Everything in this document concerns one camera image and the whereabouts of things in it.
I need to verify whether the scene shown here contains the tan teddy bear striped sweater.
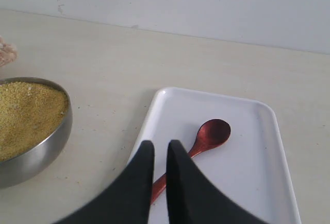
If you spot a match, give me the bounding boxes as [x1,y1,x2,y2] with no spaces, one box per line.
[0,37,18,67]

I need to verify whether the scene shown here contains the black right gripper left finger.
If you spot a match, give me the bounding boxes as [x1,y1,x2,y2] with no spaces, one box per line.
[57,141,154,223]

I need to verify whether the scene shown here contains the white rectangular tray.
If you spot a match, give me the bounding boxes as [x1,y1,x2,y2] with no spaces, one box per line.
[133,87,301,223]

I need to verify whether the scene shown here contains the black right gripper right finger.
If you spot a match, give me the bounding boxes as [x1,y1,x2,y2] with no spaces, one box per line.
[166,140,265,223]

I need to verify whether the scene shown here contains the stainless steel bowl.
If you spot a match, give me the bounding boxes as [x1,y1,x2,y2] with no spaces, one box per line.
[0,77,73,190]

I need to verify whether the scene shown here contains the red-brown wooden spoon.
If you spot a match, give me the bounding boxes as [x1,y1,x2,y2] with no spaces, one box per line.
[151,119,231,204]

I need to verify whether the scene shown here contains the yellow millet grain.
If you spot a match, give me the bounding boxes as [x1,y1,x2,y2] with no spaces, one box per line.
[1,81,69,161]

